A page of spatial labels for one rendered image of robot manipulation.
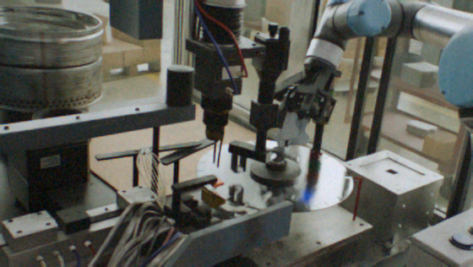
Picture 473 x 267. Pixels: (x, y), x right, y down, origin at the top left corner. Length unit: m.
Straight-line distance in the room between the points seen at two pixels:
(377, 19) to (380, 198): 0.43
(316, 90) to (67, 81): 0.70
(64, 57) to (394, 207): 0.89
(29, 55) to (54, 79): 0.08
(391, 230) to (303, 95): 0.39
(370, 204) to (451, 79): 0.60
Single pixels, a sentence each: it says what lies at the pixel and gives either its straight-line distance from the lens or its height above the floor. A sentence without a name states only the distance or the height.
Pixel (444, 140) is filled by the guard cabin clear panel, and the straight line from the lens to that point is 1.47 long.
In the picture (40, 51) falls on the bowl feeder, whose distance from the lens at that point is 1.56.
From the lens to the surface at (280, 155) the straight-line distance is 1.17.
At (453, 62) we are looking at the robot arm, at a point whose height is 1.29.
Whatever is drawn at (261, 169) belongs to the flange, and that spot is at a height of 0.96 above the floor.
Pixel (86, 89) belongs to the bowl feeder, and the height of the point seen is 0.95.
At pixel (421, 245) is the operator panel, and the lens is 1.16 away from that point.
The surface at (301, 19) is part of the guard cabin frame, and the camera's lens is 1.73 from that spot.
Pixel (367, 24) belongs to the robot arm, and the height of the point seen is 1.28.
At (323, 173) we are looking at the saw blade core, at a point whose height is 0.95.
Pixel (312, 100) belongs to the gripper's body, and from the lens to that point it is 1.16.
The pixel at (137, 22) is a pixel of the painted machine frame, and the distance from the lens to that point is 1.06.
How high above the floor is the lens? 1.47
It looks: 21 degrees down
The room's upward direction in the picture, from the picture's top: 7 degrees clockwise
